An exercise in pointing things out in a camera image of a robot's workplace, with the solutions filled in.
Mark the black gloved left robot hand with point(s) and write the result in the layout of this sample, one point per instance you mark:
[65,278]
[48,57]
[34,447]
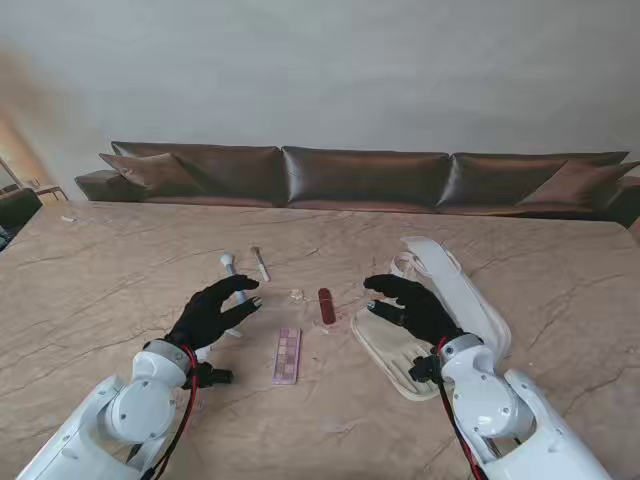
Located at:
[210,315]

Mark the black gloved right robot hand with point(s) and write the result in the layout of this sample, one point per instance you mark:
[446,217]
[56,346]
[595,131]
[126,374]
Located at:
[422,310]

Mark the cream white cosmetics bag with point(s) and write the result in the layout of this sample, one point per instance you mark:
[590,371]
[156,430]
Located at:
[470,295]

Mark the pink eyeshadow palette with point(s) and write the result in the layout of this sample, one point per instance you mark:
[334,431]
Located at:
[286,356]

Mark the red lipstick tube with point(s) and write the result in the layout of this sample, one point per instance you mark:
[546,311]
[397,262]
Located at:
[326,306]

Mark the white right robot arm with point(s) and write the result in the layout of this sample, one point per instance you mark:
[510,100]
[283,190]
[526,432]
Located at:
[500,405]

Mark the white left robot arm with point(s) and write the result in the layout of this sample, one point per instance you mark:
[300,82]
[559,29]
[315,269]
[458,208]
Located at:
[135,410]

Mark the crumpled clear plastic wrapper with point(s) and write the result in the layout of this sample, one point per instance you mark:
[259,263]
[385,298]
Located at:
[297,295]

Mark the brown leather sofa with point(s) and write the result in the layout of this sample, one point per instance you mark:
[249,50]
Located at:
[365,175]

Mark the brown sofa cushion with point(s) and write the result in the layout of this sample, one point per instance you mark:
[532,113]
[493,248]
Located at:
[580,182]
[150,172]

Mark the small wooden side table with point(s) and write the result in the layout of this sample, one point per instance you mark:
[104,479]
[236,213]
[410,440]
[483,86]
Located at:
[50,191]

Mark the dark armchair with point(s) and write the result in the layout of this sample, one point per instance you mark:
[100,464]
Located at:
[17,205]

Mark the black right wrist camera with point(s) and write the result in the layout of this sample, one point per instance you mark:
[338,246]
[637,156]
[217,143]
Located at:
[424,370]

